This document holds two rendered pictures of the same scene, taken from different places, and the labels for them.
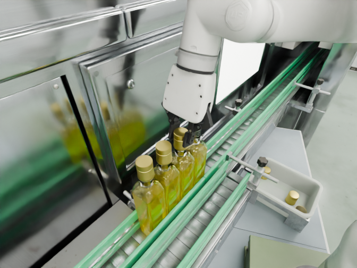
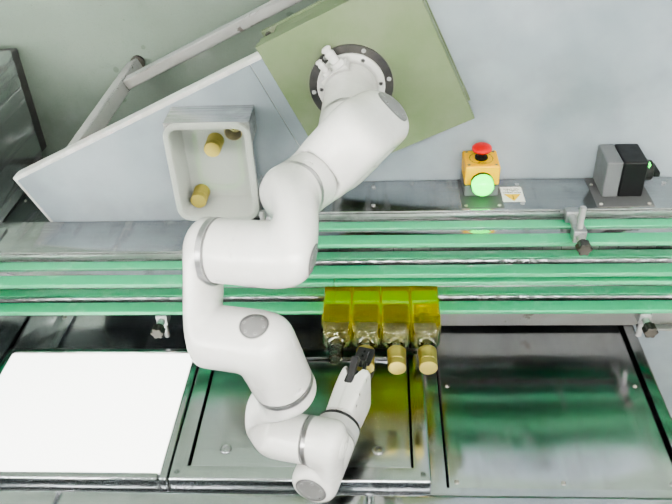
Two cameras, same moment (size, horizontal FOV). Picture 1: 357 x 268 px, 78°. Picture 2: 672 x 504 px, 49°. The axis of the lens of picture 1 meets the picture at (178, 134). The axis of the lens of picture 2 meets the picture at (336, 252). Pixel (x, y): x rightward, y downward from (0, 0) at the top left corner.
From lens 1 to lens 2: 1.01 m
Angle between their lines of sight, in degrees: 32
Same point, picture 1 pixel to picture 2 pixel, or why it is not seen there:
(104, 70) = (412, 474)
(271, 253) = not seen: hidden behind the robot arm
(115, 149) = (420, 392)
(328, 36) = not seen: hidden behind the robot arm
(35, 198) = (509, 396)
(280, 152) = (114, 187)
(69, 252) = (504, 317)
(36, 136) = (488, 448)
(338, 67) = not seen: outside the picture
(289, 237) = (273, 114)
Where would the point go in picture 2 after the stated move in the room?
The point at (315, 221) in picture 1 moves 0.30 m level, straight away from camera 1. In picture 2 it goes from (214, 92) to (64, 66)
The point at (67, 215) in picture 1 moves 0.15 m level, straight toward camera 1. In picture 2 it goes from (487, 356) to (500, 302)
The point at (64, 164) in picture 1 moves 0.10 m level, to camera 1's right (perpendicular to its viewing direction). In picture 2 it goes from (472, 410) to (441, 382)
